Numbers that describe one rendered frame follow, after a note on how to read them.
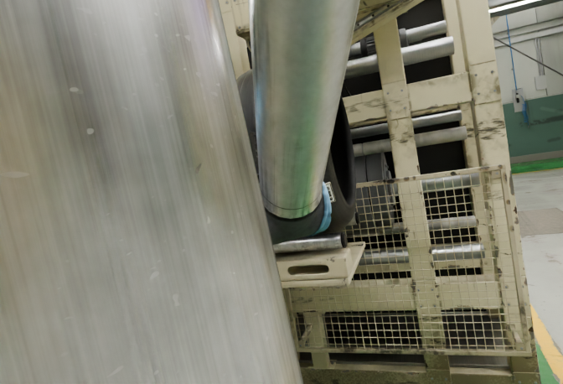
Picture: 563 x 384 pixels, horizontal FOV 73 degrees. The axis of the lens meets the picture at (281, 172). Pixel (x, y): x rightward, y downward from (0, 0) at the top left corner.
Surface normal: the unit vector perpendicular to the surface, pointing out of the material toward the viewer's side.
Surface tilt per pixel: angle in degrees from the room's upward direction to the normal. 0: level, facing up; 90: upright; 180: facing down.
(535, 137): 90
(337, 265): 90
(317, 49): 145
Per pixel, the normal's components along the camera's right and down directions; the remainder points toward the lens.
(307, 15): 0.04, 0.84
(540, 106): -0.34, 0.11
